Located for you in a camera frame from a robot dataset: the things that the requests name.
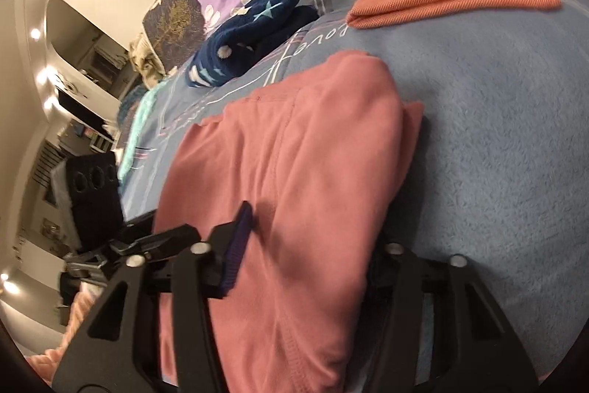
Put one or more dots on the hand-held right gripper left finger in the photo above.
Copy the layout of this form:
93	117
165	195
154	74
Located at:
239	236

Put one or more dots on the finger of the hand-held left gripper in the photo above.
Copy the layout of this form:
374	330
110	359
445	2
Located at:
89	265
161	241

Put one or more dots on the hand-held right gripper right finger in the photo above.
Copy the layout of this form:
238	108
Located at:
401	278

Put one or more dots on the pink garment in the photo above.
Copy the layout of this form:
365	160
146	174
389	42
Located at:
299	167

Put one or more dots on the teal yarn trim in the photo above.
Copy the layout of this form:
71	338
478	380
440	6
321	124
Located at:
138	130

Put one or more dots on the beige crumpled cloth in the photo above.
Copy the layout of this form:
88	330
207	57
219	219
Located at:
145	61

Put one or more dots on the blue-grey bed blanket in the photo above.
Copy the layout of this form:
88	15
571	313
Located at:
483	121

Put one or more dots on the dark tree-print pillow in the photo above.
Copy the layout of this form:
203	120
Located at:
172	20

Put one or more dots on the navy star-print fleece cloth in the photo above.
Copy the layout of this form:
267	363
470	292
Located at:
248	34

